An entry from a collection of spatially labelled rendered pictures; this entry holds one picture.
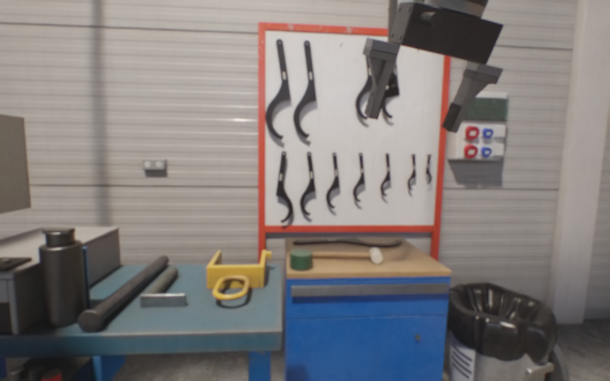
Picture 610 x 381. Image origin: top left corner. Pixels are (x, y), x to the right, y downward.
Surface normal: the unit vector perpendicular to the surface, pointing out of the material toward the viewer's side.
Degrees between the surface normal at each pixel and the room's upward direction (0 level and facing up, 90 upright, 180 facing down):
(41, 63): 90
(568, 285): 90
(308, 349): 90
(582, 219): 90
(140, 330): 0
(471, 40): 114
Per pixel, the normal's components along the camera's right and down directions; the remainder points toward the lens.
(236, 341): 0.08, 0.11
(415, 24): 0.12, 0.50
